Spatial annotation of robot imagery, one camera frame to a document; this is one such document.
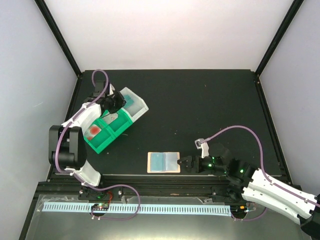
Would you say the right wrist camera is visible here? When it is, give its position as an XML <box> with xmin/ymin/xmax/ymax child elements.
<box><xmin>194</xmin><ymin>138</ymin><xmax>210</xmax><ymax>159</ymax></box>

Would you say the controller board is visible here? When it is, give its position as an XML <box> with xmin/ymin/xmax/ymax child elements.
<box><xmin>230</xmin><ymin>204</ymin><xmax>256</xmax><ymax>214</ymax></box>
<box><xmin>90</xmin><ymin>203</ymin><xmax>109</xmax><ymax>212</ymax></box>

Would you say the white translucent bin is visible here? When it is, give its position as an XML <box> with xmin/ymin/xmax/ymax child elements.
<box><xmin>120</xmin><ymin>87</ymin><xmax>149</xmax><ymax>123</ymax></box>

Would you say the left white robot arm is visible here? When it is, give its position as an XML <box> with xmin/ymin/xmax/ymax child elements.
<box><xmin>48</xmin><ymin>79</ymin><xmax>125</xmax><ymax>200</ymax></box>

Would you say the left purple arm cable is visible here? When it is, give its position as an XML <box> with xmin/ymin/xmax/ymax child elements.
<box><xmin>54</xmin><ymin>69</ymin><xmax>111</xmax><ymax>176</ymax></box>

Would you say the tan card holder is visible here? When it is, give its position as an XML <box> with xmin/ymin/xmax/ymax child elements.
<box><xmin>147</xmin><ymin>152</ymin><xmax>181</xmax><ymax>174</ymax></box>

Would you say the teal VIP credit card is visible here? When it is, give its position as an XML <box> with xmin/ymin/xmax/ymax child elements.
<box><xmin>123</xmin><ymin>94</ymin><xmax>134</xmax><ymax>108</ymax></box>

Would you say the red dot card in bin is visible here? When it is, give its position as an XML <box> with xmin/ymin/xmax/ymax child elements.
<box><xmin>84</xmin><ymin>124</ymin><xmax>102</xmax><ymax>141</ymax></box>

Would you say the left controller board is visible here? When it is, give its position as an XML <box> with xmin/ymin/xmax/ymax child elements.
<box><xmin>90</xmin><ymin>203</ymin><xmax>109</xmax><ymax>212</ymax></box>

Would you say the right controller board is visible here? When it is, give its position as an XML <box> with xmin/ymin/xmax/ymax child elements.
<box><xmin>230</xmin><ymin>204</ymin><xmax>256</xmax><ymax>214</ymax></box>

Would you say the white slotted cable duct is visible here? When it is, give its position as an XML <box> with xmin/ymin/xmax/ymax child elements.
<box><xmin>42</xmin><ymin>202</ymin><xmax>231</xmax><ymax>217</ymax></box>

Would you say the right black frame post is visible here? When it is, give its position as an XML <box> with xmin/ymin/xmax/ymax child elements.
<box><xmin>255</xmin><ymin>0</ymin><xmax>304</xmax><ymax>77</ymax></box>

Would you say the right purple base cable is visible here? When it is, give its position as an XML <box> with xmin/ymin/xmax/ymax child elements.
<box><xmin>231</xmin><ymin>206</ymin><xmax>268</xmax><ymax>223</ymax></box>

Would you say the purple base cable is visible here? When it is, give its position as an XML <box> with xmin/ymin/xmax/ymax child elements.
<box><xmin>73</xmin><ymin>172</ymin><xmax>141</xmax><ymax>221</ymax></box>
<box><xmin>231</xmin><ymin>206</ymin><xmax>268</xmax><ymax>223</ymax></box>

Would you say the green bin near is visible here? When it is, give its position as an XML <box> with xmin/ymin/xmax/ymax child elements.
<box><xmin>84</xmin><ymin>119</ymin><xmax>116</xmax><ymax>154</ymax></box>

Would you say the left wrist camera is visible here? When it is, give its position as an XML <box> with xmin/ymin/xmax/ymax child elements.
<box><xmin>106</xmin><ymin>83</ymin><xmax>115</xmax><ymax>96</ymax></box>

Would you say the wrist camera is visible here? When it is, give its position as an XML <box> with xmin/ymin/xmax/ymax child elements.
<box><xmin>194</xmin><ymin>138</ymin><xmax>210</xmax><ymax>159</ymax></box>
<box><xmin>106</xmin><ymin>83</ymin><xmax>115</xmax><ymax>96</ymax></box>

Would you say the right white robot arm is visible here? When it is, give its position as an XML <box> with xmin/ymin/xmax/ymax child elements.
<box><xmin>177</xmin><ymin>143</ymin><xmax>320</xmax><ymax>239</ymax></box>

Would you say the floral card in bin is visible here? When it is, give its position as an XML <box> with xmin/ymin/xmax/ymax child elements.
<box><xmin>102</xmin><ymin>113</ymin><xmax>118</xmax><ymax>125</ymax></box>

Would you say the green bin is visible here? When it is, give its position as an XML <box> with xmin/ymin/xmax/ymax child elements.
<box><xmin>98</xmin><ymin>108</ymin><xmax>133</xmax><ymax>138</ymax></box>
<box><xmin>84</xmin><ymin>119</ymin><xmax>116</xmax><ymax>154</ymax></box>

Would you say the left black frame post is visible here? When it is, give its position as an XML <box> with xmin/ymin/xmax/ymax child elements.
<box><xmin>34</xmin><ymin>0</ymin><xmax>82</xmax><ymax>77</ymax></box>

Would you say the black frame post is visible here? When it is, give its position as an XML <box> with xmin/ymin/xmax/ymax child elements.
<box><xmin>34</xmin><ymin>0</ymin><xmax>82</xmax><ymax>77</ymax></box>
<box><xmin>255</xmin><ymin>0</ymin><xmax>304</xmax><ymax>77</ymax></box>

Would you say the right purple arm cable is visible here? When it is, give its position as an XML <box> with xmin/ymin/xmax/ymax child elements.
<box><xmin>199</xmin><ymin>124</ymin><xmax>320</xmax><ymax>208</ymax></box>

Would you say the green bin middle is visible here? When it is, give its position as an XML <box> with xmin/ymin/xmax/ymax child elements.
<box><xmin>98</xmin><ymin>108</ymin><xmax>133</xmax><ymax>138</ymax></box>

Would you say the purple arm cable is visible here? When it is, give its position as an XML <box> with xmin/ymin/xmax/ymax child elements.
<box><xmin>54</xmin><ymin>69</ymin><xmax>111</xmax><ymax>176</ymax></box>
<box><xmin>199</xmin><ymin>124</ymin><xmax>320</xmax><ymax>208</ymax></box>

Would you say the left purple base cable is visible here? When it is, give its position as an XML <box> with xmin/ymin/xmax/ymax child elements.
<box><xmin>73</xmin><ymin>172</ymin><xmax>141</xmax><ymax>221</ymax></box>

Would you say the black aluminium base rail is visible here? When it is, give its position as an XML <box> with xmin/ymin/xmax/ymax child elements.
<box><xmin>77</xmin><ymin>173</ymin><xmax>251</xmax><ymax>202</ymax></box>

